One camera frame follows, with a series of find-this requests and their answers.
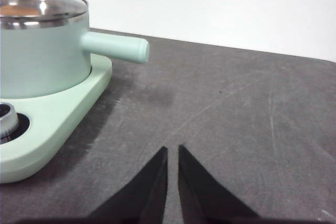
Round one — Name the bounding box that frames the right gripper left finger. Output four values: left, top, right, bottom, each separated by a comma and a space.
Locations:
89, 146, 169, 224

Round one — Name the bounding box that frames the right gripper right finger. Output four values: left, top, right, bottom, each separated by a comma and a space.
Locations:
178, 144, 260, 224

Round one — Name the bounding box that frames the brown potato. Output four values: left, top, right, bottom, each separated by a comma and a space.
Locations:
0, 5, 40, 17

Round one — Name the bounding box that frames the mint green breakfast machine base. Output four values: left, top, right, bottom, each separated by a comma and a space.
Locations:
0, 55, 113, 184

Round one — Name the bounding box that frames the silver control knob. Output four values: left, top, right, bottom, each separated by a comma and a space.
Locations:
0, 103, 20, 140

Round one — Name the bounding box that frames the mint green handled pot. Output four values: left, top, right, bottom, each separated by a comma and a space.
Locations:
0, 11, 151, 99

